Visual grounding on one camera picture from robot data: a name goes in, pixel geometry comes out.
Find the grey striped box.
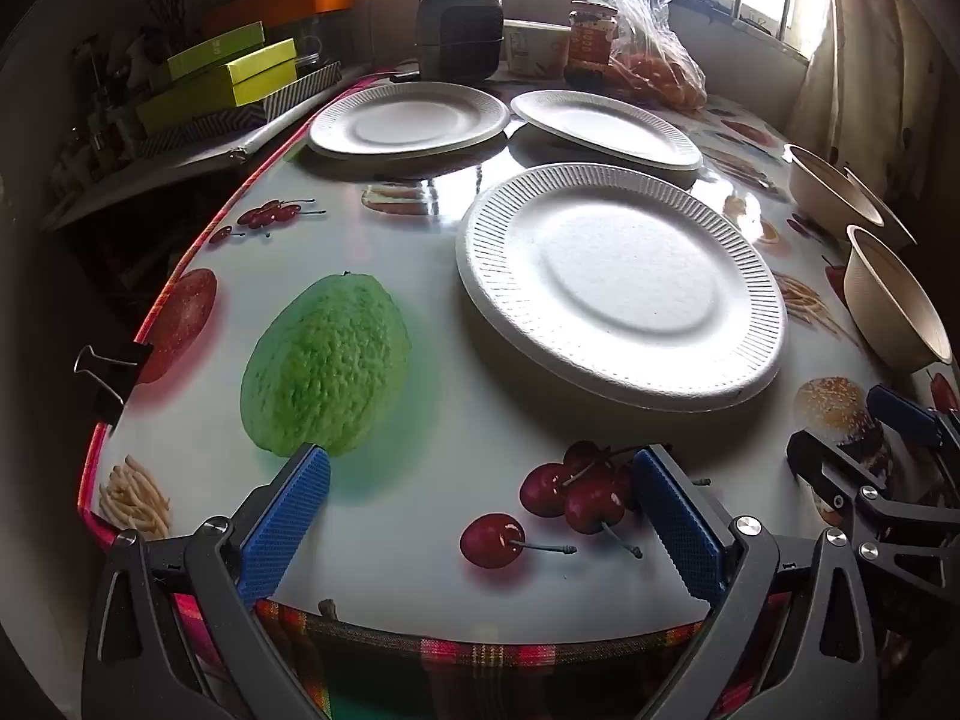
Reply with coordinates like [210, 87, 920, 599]
[142, 61, 344, 155]

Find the white paper plate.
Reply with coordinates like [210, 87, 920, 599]
[455, 163, 788, 413]
[307, 81, 511, 161]
[510, 89, 704, 172]

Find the plastic bag of oranges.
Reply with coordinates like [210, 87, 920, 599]
[540, 0, 710, 112]

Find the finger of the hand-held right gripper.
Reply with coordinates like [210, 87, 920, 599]
[786, 431, 960, 593]
[866, 384, 960, 496]

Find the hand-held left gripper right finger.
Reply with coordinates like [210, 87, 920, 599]
[631, 444, 878, 720]

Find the red label sauce jar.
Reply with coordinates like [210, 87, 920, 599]
[564, 0, 620, 89]

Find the grey portable fan heater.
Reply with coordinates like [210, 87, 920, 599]
[416, 0, 505, 83]

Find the cream printed curtain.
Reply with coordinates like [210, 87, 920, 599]
[784, 0, 960, 188]

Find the flat green box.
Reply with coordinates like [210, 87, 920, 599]
[166, 21, 267, 83]

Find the black binder clip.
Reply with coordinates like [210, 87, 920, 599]
[73, 341, 155, 421]

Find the white paper tub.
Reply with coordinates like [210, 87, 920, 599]
[501, 19, 575, 80]

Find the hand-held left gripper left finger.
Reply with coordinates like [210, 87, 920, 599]
[81, 442, 331, 720]

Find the yellow-green box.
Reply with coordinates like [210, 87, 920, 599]
[137, 37, 299, 132]

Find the food printed glossy tablecloth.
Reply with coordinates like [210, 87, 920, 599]
[79, 75, 960, 650]

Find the white shelf board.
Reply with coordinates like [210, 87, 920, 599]
[45, 64, 368, 230]

